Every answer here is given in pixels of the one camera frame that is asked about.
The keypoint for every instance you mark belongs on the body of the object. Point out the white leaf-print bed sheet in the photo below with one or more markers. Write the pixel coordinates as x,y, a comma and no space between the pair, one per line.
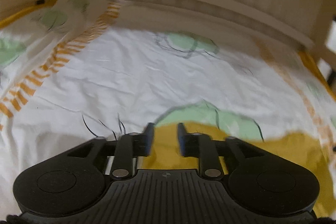
86,68

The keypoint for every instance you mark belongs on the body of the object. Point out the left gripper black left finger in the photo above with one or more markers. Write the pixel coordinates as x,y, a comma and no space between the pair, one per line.
128,149

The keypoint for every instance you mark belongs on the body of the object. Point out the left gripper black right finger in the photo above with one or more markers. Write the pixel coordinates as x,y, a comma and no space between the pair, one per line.
202,147

